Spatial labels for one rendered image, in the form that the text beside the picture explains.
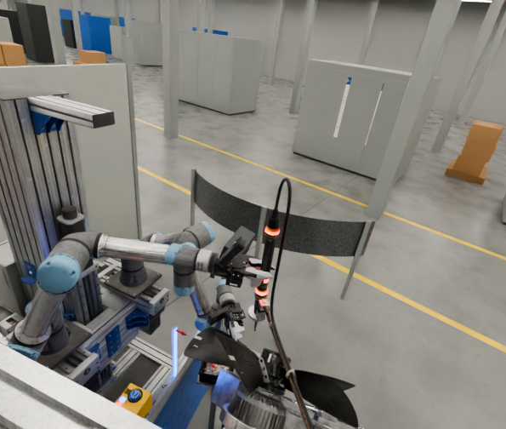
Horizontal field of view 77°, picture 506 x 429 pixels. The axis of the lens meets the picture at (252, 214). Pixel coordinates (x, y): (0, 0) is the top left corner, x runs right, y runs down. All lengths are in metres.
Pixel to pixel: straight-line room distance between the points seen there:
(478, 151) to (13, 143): 8.45
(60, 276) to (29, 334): 0.33
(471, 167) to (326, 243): 6.21
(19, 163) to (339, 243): 2.54
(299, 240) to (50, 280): 2.28
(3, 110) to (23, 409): 1.20
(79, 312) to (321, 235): 2.06
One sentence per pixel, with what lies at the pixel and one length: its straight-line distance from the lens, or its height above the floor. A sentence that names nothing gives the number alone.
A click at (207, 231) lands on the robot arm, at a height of 1.47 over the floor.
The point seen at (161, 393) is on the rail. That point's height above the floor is 0.86.
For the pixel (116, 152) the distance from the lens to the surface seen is 3.06.
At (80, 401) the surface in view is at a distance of 0.31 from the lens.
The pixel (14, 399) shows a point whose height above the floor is 2.05.
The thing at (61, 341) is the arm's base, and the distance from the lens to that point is 1.68.
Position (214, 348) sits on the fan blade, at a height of 1.19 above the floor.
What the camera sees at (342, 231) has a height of 0.84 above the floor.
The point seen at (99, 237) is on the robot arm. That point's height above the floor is 1.62.
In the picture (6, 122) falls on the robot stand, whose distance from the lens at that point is 1.44.
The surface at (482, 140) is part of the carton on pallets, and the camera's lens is 8.75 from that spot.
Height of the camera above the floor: 2.31
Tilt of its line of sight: 29 degrees down
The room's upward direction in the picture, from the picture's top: 8 degrees clockwise
